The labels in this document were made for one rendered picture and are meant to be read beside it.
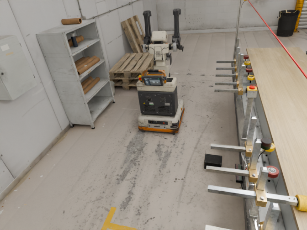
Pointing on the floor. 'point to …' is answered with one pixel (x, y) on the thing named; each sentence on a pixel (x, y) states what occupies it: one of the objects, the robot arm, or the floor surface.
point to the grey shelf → (68, 52)
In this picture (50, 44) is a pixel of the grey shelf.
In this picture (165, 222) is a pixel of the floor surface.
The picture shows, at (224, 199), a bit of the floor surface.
